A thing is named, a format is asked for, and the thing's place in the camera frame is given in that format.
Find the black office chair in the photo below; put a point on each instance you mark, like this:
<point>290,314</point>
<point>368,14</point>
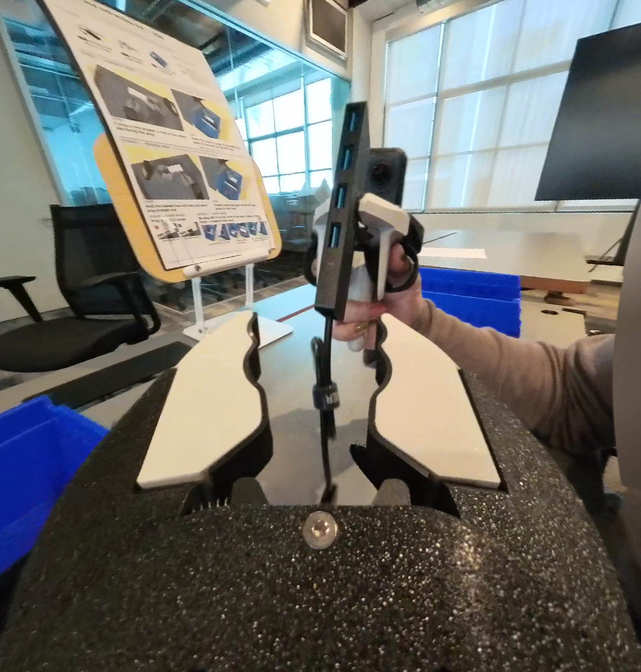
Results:
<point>89,315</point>

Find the white paper sheet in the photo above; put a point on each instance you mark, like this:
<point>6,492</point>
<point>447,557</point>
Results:
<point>451,253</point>

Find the person's right hand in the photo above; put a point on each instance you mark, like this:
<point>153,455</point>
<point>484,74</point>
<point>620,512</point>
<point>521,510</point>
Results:
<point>399,307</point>

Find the instruction board on stand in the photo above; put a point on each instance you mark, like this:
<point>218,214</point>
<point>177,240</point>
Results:
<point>158,131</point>

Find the large black monitor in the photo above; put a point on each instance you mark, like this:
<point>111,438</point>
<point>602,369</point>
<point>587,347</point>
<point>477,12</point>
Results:
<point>598,115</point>

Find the wall-mounted framed screen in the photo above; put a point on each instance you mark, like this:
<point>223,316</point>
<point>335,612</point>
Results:
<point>328,23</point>

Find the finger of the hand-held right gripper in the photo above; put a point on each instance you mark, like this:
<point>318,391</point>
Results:
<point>386,212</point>
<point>321,220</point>

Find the large grid window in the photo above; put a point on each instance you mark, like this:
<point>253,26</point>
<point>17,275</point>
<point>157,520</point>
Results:
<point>483,105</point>

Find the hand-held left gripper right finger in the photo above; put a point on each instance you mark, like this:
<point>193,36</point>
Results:
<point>430,409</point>

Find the blue plastic bin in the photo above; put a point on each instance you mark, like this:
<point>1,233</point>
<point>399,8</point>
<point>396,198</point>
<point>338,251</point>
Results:
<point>32,462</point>
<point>472,317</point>
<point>467,281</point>

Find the person's right forearm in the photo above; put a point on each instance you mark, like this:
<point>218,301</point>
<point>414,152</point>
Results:
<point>509,367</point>

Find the black usb hub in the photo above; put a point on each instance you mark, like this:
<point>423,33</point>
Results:
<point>352,210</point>

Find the black monitor stand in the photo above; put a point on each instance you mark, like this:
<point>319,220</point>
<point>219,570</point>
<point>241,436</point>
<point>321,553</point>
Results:
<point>619,246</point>

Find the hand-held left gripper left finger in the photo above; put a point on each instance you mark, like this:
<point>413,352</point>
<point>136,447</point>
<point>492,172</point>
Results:
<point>205,409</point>

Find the background conference table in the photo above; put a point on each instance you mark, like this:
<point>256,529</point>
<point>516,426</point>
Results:
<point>535,246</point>

